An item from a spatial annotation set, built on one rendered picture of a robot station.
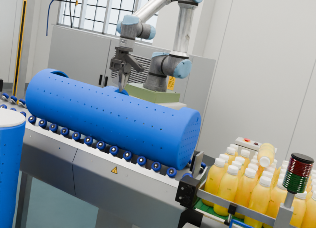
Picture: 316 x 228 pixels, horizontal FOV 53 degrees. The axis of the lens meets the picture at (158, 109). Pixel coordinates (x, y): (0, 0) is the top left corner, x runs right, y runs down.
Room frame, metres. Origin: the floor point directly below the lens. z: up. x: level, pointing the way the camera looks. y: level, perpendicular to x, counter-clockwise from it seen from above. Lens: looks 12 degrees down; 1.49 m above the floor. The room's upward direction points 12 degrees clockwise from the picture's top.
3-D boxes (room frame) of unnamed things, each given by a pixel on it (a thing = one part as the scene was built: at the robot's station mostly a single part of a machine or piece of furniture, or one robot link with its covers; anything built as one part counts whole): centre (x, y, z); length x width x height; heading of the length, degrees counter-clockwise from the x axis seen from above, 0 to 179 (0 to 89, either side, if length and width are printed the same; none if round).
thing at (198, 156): (1.35, -0.22, 0.99); 0.10 x 0.02 x 0.12; 157
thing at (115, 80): (1.52, 0.22, 1.27); 0.06 x 0.03 x 0.09; 67
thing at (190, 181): (1.15, -0.18, 0.95); 0.10 x 0.07 x 0.10; 157
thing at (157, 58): (1.93, 0.04, 1.38); 0.13 x 0.12 x 0.14; 50
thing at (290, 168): (0.87, -0.43, 1.23); 0.06 x 0.06 x 0.04
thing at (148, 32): (1.62, 0.16, 1.53); 0.11 x 0.11 x 0.08; 50
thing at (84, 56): (3.80, 0.54, 0.72); 2.15 x 0.54 x 1.45; 56
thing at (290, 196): (0.87, -0.43, 1.18); 0.06 x 0.06 x 0.16
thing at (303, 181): (0.87, -0.43, 1.18); 0.06 x 0.06 x 0.05
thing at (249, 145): (1.54, -0.52, 1.05); 0.20 x 0.10 x 0.10; 67
